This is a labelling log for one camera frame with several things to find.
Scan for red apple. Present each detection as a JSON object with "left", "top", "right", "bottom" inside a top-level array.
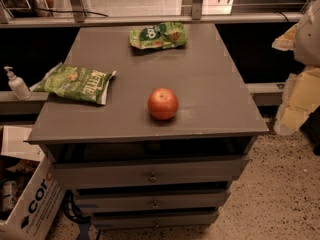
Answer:
[{"left": 148, "top": 88, "right": 179, "bottom": 120}]

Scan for grey drawer cabinet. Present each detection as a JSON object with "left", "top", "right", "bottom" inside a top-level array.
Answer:
[{"left": 29, "top": 24, "right": 267, "bottom": 229}]

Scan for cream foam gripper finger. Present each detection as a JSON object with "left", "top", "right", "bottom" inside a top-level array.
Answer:
[{"left": 273, "top": 23, "right": 320, "bottom": 136}]

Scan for white pump dispenser bottle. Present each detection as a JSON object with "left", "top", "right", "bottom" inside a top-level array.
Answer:
[{"left": 4, "top": 66, "right": 31, "bottom": 100}]

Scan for green rice chip bag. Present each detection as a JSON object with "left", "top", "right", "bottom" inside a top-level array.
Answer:
[{"left": 129, "top": 22, "right": 187, "bottom": 50}]

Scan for white cardboard box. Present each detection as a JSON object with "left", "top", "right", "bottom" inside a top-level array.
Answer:
[{"left": 0, "top": 125, "right": 65, "bottom": 240}]

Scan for green Kettle chip bag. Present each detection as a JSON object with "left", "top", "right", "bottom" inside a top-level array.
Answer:
[{"left": 30, "top": 63, "right": 116, "bottom": 105}]

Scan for black cables under cabinet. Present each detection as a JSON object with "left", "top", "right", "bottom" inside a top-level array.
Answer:
[{"left": 61, "top": 189, "right": 92, "bottom": 225}]

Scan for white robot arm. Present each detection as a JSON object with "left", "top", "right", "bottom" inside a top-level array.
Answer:
[{"left": 272, "top": 0, "right": 320, "bottom": 136}]

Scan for black cable on shelf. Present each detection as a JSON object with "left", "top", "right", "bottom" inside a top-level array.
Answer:
[{"left": 9, "top": 6, "right": 110, "bottom": 18}]

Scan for metal shelf rail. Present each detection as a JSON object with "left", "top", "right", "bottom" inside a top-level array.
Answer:
[{"left": 0, "top": 12, "right": 303, "bottom": 28}]

